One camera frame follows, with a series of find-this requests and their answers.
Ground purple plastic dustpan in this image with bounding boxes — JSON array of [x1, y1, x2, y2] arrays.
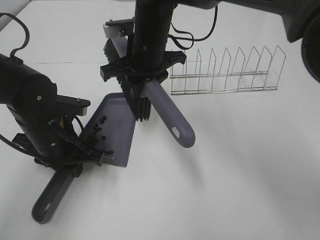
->
[[31, 92, 136, 224]]

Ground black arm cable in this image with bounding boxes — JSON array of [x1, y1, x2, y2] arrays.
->
[[168, 4, 219, 50], [0, 13, 31, 60]]

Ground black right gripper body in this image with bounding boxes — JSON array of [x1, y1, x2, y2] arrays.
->
[[128, 0, 174, 75]]

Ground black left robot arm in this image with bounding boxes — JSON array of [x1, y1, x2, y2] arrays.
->
[[0, 55, 104, 170]]

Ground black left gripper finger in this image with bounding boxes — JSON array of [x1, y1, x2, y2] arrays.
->
[[66, 137, 104, 167], [34, 159, 83, 177]]

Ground metal wire rack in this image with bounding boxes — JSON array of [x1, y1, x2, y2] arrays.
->
[[169, 46, 287, 96]]

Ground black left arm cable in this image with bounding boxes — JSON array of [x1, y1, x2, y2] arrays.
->
[[0, 13, 31, 60]]

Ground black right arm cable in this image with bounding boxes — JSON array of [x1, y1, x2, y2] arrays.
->
[[168, 4, 219, 50]]

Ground coffee bean pile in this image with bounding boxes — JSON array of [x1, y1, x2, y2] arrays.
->
[[84, 115, 114, 156]]

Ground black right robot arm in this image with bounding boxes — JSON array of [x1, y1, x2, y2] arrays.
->
[[100, 0, 320, 87]]

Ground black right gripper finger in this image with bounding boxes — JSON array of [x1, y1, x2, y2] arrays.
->
[[159, 51, 187, 80], [100, 62, 140, 82]]

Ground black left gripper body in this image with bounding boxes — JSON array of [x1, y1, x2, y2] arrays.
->
[[6, 99, 78, 166]]

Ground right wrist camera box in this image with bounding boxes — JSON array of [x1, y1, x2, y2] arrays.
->
[[103, 18, 134, 39]]

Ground purple brush black bristles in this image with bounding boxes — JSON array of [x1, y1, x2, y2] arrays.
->
[[103, 36, 196, 148]]

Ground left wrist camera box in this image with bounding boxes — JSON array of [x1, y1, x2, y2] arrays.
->
[[56, 95, 91, 117]]

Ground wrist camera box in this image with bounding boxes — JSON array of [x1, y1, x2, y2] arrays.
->
[[56, 95, 91, 117], [103, 18, 134, 39]]

